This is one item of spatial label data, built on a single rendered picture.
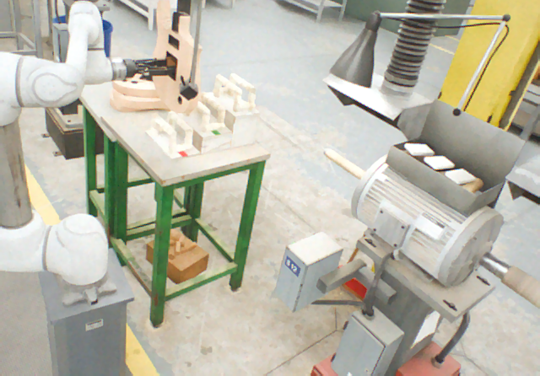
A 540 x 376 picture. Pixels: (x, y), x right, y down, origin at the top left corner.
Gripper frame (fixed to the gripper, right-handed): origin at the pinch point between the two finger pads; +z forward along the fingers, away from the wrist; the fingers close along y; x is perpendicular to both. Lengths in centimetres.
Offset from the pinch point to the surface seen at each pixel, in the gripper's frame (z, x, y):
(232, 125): 27.0, -25.0, 12.9
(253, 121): 38.4, -24.4, 13.7
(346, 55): 12, 33, 81
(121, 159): -9, -57, -24
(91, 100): -12, -40, -59
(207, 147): 14.7, -34.4, 13.7
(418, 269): 20, -18, 123
